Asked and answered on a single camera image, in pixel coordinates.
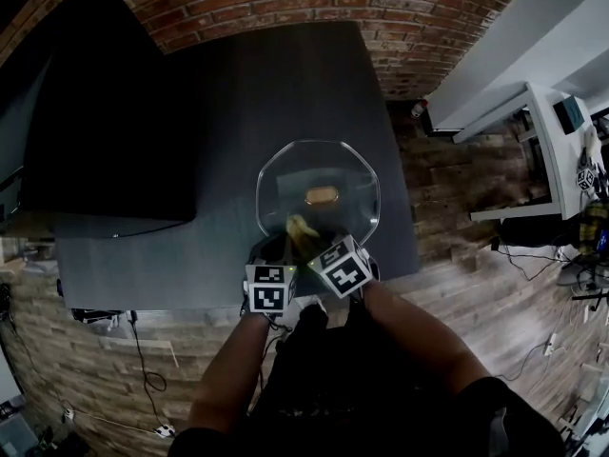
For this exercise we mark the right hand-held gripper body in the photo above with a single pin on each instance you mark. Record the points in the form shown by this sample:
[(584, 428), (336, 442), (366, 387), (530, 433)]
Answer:
[(345, 269)]

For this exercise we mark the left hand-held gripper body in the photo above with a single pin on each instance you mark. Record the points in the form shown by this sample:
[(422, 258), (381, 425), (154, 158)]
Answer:
[(269, 293)]

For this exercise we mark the yellow sponge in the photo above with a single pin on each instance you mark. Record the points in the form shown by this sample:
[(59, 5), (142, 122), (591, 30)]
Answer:
[(300, 229)]

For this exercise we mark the person's left forearm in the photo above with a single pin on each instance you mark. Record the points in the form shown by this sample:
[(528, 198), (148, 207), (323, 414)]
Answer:
[(228, 374)]

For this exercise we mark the person's right forearm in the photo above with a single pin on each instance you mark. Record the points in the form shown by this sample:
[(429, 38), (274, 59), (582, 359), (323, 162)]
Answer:
[(418, 341)]

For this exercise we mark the person's left white shoe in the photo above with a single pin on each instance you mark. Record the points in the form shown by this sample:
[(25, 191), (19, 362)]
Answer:
[(309, 303)]

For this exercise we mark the person's black shirt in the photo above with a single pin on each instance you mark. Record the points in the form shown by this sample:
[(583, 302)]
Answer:
[(357, 374)]

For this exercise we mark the red white spray can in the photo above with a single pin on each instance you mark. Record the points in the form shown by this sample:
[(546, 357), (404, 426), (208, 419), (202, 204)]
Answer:
[(419, 108)]

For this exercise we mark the white power strip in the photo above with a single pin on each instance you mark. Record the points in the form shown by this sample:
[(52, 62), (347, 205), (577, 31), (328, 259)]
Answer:
[(551, 345), (69, 415), (164, 430)]

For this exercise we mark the white desk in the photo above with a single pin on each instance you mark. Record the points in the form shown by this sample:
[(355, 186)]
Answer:
[(547, 150)]

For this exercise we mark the yellow plaid cloth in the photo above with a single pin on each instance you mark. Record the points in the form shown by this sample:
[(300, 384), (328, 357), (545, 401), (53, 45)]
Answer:
[(592, 226)]

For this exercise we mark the small black box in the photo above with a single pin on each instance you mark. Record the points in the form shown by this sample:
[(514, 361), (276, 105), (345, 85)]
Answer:
[(569, 114)]

